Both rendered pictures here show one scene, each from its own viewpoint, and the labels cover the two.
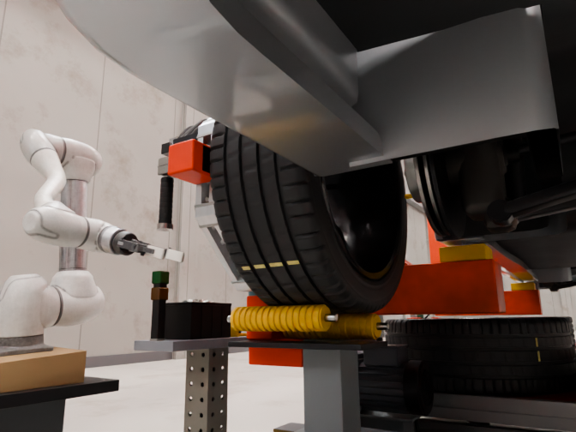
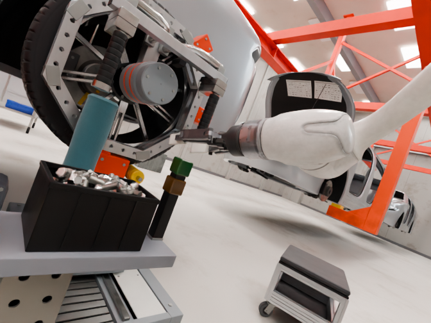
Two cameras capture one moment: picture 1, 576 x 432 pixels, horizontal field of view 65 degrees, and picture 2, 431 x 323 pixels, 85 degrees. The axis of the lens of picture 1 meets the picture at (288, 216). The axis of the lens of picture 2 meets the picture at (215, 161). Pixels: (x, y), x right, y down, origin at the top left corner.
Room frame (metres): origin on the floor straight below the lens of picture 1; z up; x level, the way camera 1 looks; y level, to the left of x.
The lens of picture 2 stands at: (1.97, 0.63, 0.68)
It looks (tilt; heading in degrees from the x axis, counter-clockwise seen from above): 0 degrees down; 195
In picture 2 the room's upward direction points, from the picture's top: 21 degrees clockwise
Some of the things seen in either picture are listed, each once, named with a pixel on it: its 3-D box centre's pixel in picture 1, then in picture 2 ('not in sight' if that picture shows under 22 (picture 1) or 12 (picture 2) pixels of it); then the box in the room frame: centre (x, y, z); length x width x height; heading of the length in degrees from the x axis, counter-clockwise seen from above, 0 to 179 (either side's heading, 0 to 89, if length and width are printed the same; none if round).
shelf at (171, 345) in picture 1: (201, 342); (63, 240); (1.58, 0.30, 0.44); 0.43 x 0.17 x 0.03; 148
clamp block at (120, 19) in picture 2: not in sight; (121, 24); (1.47, 0.13, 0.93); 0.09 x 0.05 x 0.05; 58
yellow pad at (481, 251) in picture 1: (466, 255); not in sight; (1.46, -0.58, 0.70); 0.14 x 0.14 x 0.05; 58
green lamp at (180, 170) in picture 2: (160, 278); (181, 166); (1.41, 0.40, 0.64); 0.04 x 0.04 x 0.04; 58
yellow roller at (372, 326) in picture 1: (329, 326); not in sight; (1.13, -0.10, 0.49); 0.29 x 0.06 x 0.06; 58
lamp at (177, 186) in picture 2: (159, 293); (174, 185); (1.41, 0.40, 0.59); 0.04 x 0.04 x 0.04; 58
